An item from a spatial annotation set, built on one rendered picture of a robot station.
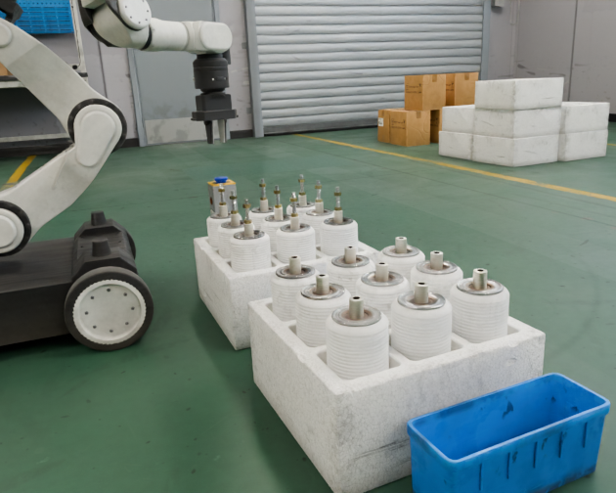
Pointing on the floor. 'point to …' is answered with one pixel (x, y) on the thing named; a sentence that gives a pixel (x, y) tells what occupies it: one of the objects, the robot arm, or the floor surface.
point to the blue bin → (509, 439)
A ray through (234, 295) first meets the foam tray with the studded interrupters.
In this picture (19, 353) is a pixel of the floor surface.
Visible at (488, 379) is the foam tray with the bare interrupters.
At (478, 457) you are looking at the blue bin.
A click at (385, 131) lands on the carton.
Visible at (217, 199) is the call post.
